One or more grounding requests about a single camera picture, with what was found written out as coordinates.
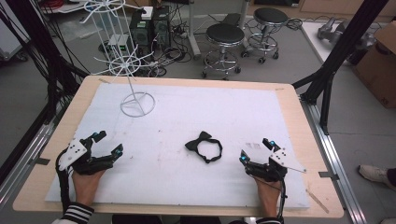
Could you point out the aluminium rail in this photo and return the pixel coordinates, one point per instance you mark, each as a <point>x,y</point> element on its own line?
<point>25,155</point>
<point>337,161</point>

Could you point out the white low platform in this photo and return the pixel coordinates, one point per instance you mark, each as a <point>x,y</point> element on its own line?
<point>314,39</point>

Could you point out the person's left hand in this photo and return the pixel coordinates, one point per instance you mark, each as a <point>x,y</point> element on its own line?
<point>85,183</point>

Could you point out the white shoe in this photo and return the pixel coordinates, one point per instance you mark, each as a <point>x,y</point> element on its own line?
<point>373,174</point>

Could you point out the black metal frame stand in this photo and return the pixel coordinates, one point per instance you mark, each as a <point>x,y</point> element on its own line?
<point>336,62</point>

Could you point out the black computer tower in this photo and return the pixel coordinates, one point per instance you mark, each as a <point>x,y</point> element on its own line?
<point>140,29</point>
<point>162,29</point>

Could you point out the brown cardboard box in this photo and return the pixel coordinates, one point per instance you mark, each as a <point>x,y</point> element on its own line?
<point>378,67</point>

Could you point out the person's right hand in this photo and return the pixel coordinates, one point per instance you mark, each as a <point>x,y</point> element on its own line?
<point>268,189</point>

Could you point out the grey stand leg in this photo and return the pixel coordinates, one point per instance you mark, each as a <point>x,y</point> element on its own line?
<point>193,31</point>

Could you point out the small grey device green light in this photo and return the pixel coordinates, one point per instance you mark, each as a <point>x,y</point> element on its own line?
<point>120,42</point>

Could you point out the white foam mat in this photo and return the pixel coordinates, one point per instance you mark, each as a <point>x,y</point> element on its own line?
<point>186,118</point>

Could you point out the white box with black mouse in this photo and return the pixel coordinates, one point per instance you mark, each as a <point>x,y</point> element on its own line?
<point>147,13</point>

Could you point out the flat wooden stick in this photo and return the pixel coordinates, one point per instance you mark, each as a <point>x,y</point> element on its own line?
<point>317,201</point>

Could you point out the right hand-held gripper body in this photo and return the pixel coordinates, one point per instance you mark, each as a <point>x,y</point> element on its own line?
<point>271,169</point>

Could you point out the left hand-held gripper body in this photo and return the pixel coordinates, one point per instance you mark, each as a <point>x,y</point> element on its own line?
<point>74,152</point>

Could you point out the black round stool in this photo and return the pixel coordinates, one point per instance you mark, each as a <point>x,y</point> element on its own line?
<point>270,16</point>
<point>224,34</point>

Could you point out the grey handheld device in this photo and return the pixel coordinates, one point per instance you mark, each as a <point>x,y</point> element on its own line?
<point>334,29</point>

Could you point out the grey tape piece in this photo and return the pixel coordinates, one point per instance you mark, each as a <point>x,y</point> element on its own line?
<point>328,175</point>
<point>42,161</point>

